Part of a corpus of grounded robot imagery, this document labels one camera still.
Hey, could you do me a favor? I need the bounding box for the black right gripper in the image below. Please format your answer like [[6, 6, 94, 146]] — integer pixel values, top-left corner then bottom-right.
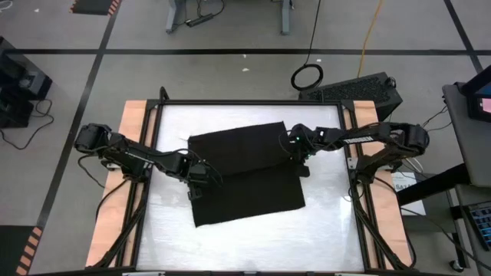
[[288, 123, 321, 179]]

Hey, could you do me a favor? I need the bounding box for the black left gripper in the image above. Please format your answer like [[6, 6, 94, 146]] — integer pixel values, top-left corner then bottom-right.
[[174, 149, 212, 201]]

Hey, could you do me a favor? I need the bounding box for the black towel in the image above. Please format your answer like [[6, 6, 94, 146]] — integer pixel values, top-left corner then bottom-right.
[[186, 120, 307, 228]]

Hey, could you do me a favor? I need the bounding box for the black computer tower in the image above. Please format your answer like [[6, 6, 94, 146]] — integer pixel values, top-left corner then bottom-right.
[[298, 71, 404, 122]]

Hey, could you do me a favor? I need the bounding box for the white paper sheet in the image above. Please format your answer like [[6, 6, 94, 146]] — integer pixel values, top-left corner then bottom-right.
[[390, 171, 427, 216]]

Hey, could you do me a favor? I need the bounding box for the black cart beam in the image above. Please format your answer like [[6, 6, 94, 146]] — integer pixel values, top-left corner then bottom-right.
[[397, 163, 471, 206]]

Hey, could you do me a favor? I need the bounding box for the grey desk leg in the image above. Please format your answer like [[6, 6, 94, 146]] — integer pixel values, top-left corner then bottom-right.
[[165, 0, 185, 35], [281, 0, 292, 36]]

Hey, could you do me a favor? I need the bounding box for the grey side table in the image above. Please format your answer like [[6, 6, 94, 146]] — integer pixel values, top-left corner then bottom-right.
[[441, 82, 491, 189]]

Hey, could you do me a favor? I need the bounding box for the black power strip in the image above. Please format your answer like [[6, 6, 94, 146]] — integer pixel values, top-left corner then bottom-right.
[[186, 13, 215, 28]]

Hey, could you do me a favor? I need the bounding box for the black keyboard with blue keys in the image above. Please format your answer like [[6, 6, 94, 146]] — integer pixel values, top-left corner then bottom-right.
[[466, 202, 491, 252]]

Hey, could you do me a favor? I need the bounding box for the black mat with orange stripes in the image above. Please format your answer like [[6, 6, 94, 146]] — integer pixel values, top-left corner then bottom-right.
[[0, 225, 44, 276], [68, 0, 123, 16]]

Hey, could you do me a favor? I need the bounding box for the black laptop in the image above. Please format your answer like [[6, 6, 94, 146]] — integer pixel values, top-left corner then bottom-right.
[[460, 64, 491, 123]]

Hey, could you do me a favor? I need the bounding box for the black equipment case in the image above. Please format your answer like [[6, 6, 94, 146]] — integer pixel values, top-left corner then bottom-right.
[[0, 36, 53, 130]]

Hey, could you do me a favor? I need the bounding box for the black aluminium table frame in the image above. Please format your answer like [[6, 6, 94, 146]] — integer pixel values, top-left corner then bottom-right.
[[88, 86, 417, 276]]

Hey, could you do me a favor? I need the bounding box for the black coiled cable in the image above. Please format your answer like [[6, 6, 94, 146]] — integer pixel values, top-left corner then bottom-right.
[[290, 0, 325, 92]]

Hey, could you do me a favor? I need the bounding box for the yellow cable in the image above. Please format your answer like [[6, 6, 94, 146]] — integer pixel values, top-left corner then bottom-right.
[[357, 0, 384, 78]]

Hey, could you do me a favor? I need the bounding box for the black floor cable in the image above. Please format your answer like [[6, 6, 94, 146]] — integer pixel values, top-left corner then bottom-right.
[[0, 98, 54, 151]]

